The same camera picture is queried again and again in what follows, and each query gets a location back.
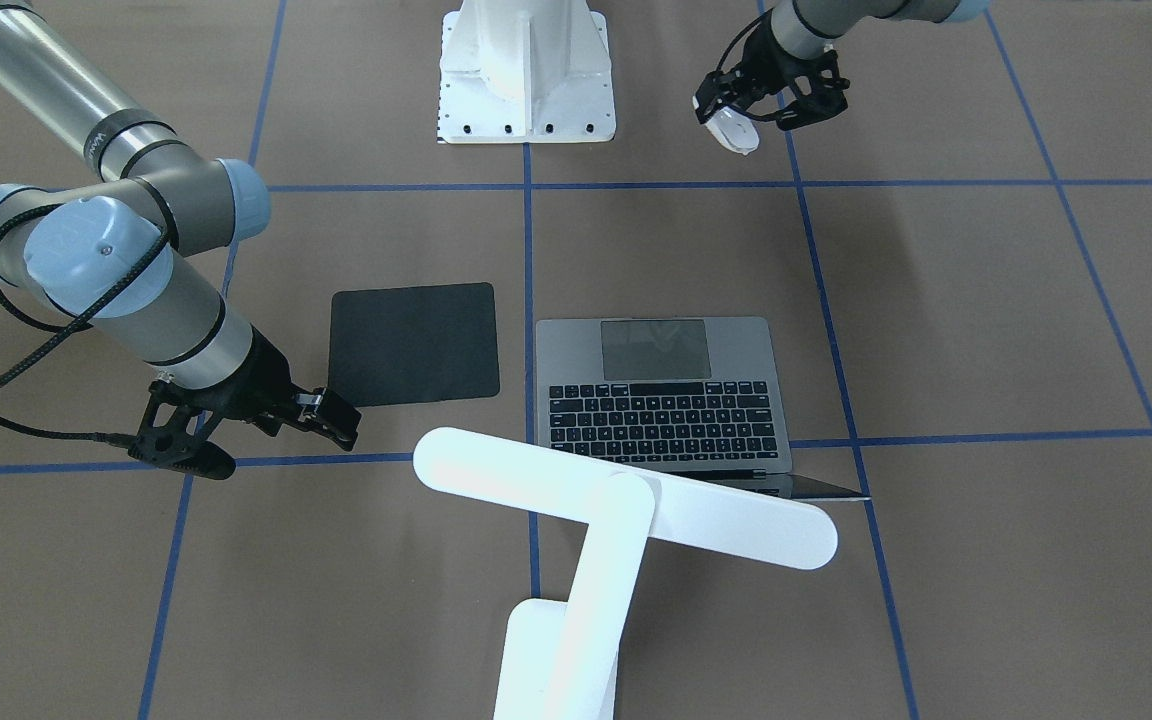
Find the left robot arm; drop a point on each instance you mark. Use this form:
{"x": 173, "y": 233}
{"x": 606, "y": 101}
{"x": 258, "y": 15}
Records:
{"x": 807, "y": 28}

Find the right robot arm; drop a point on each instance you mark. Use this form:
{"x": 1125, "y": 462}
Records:
{"x": 114, "y": 256}

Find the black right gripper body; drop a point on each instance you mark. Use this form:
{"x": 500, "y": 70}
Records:
{"x": 258, "y": 380}

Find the white wireless mouse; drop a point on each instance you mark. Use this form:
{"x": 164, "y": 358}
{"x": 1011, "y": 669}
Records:
{"x": 733, "y": 131}

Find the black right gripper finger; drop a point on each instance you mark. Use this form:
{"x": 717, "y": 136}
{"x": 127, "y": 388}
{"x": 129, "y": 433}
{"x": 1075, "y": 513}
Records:
{"x": 323, "y": 412}

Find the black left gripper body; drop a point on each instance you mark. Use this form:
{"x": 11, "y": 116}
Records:
{"x": 768, "y": 66}

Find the white desk lamp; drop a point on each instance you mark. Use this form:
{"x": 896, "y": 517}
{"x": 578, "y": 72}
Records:
{"x": 560, "y": 657}

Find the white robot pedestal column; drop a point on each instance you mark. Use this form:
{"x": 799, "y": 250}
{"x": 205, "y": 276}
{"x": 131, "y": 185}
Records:
{"x": 525, "y": 72}

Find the grey laptop computer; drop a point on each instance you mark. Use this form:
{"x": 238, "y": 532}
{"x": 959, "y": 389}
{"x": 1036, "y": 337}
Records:
{"x": 694, "y": 396}

